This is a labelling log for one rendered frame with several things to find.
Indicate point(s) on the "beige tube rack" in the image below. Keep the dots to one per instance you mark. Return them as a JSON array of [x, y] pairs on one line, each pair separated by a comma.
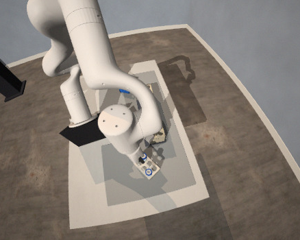
[[150, 165]]

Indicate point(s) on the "water blank tube with blue cap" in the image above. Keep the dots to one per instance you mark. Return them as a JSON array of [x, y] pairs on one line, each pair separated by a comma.
[[148, 172]]

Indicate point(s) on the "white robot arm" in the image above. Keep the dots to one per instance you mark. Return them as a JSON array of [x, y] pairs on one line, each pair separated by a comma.
[[84, 31]]

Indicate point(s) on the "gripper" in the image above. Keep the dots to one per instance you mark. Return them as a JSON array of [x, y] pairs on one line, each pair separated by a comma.
[[136, 156]]

